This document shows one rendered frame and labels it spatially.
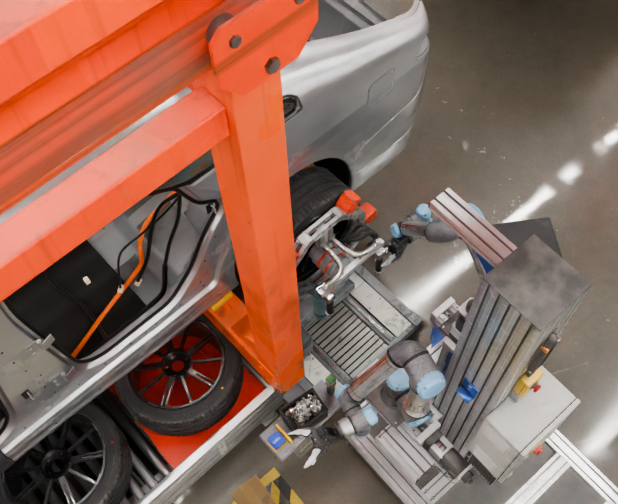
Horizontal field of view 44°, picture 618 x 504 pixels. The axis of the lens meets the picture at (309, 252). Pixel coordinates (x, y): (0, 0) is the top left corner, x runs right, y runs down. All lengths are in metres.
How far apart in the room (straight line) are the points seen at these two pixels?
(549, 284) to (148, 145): 1.34
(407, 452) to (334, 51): 1.81
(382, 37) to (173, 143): 1.83
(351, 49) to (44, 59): 2.43
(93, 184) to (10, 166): 0.30
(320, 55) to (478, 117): 2.34
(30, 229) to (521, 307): 1.47
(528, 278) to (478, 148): 2.88
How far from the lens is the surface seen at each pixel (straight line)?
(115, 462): 3.98
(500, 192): 5.19
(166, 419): 3.98
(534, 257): 2.60
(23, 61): 1.14
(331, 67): 3.38
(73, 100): 1.71
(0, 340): 3.09
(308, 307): 4.42
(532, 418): 3.24
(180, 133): 1.93
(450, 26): 6.07
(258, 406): 4.06
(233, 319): 3.92
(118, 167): 1.91
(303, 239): 3.60
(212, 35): 1.67
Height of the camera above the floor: 4.24
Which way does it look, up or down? 61 degrees down
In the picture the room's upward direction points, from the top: 3 degrees counter-clockwise
